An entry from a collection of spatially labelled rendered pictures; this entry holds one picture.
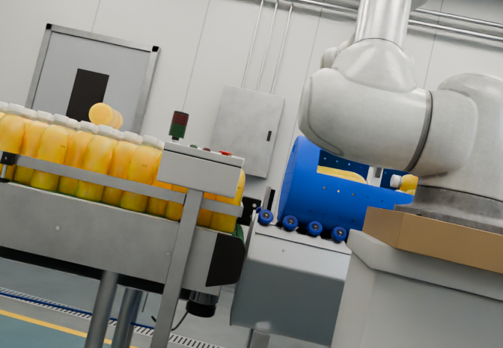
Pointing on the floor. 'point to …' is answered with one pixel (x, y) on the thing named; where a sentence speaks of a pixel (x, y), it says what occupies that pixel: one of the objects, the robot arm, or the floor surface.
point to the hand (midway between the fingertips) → (373, 178)
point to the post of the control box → (177, 269)
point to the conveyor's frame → (110, 251)
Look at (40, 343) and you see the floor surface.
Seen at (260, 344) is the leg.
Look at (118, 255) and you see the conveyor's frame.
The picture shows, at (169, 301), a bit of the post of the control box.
